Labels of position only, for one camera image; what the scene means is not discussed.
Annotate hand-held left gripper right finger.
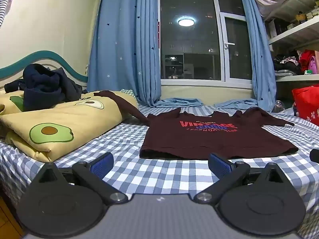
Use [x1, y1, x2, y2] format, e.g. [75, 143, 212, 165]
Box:
[194, 153, 297, 203]

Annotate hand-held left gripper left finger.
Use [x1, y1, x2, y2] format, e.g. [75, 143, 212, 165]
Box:
[32, 152, 128, 205]

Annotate maroon printed shirt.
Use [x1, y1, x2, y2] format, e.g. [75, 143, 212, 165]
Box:
[93, 90, 299, 159]

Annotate dark folded clothes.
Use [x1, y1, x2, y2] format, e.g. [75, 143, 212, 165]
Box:
[274, 54, 302, 75]

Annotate red folded clothes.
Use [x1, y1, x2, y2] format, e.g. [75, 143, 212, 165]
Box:
[298, 50, 316, 74]

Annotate red fabric bag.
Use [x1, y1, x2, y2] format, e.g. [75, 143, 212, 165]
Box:
[291, 85, 319, 127]

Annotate blue checked bed sheet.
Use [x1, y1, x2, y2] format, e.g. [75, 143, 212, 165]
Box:
[0, 103, 319, 239]

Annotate yellow bolster pillow green ends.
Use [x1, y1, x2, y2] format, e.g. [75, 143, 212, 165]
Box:
[0, 90, 139, 163]

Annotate clear shiny object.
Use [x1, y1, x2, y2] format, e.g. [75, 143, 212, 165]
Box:
[274, 100, 287, 114]

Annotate green checked pillow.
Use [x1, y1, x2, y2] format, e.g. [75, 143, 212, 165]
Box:
[120, 89, 139, 100]

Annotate pink bag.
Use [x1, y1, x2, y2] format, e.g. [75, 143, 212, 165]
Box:
[308, 56, 319, 74]

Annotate dark navy jacket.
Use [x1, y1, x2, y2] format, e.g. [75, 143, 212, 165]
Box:
[4, 64, 83, 112]

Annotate blue star curtain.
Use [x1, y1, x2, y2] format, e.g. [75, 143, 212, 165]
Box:
[214, 0, 278, 113]
[87, 0, 204, 108]

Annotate teal trimmed headboard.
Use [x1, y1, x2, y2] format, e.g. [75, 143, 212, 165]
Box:
[0, 50, 89, 85]

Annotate white framed window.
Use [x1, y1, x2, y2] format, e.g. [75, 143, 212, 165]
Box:
[157, 0, 255, 89]

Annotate striped cloth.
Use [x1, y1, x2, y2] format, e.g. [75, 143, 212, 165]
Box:
[0, 0, 16, 29]

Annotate white wall shelf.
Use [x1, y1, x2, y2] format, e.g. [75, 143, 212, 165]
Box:
[264, 4, 319, 82]

